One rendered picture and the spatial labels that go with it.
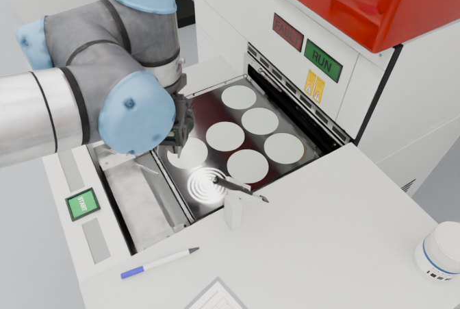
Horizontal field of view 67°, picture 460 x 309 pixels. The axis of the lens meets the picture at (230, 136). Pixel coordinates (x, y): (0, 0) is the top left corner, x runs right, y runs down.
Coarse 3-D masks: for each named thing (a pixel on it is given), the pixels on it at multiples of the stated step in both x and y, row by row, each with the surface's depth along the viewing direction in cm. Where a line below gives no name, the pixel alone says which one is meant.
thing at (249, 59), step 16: (256, 64) 102; (256, 80) 108; (272, 80) 98; (272, 96) 103; (288, 96) 94; (288, 112) 99; (304, 112) 90; (304, 128) 95; (320, 128) 86; (320, 144) 91; (336, 144) 83
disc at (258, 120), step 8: (248, 112) 95; (256, 112) 95; (264, 112) 95; (272, 112) 95; (248, 120) 93; (256, 120) 93; (264, 120) 93; (272, 120) 93; (248, 128) 91; (256, 128) 91; (264, 128) 91; (272, 128) 91
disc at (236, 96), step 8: (232, 88) 101; (240, 88) 101; (248, 88) 101; (224, 96) 99; (232, 96) 99; (240, 96) 99; (248, 96) 99; (232, 104) 97; (240, 104) 97; (248, 104) 97
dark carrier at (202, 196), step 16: (240, 80) 103; (208, 96) 99; (256, 96) 99; (208, 112) 95; (224, 112) 94; (240, 112) 95; (208, 128) 91; (288, 128) 91; (208, 144) 87; (256, 144) 87; (304, 144) 87; (208, 160) 84; (224, 160) 84; (272, 160) 84; (304, 160) 84; (176, 176) 81; (192, 176) 81; (208, 176) 81; (224, 176) 81; (272, 176) 81; (192, 192) 78; (208, 192) 78; (224, 192) 78; (192, 208) 75; (208, 208) 75
